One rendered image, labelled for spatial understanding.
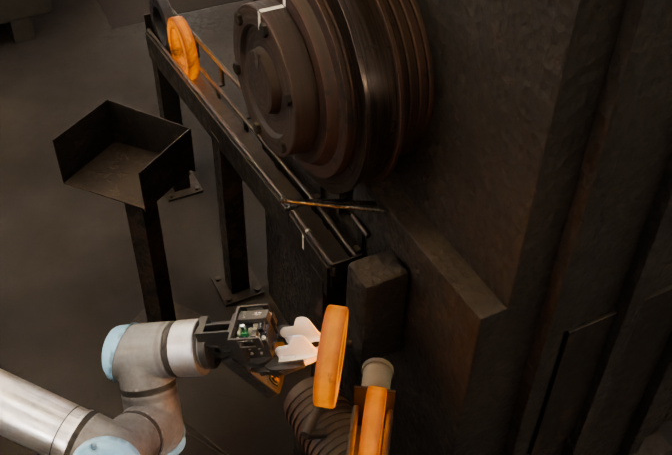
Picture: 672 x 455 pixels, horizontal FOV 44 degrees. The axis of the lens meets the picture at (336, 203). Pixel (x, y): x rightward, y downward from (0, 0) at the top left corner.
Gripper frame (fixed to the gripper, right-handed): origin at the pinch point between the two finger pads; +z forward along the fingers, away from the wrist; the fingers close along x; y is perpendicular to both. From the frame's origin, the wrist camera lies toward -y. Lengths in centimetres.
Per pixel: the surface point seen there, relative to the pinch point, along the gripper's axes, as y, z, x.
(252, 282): -78, -61, 96
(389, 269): -13.9, 3.6, 30.5
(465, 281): -10.8, 18.7, 22.6
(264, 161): -20, -35, 80
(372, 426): -16.3, 3.3, -3.1
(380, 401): -15.8, 4.3, 1.4
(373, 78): 27.0, 9.6, 32.4
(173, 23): 1, -65, 123
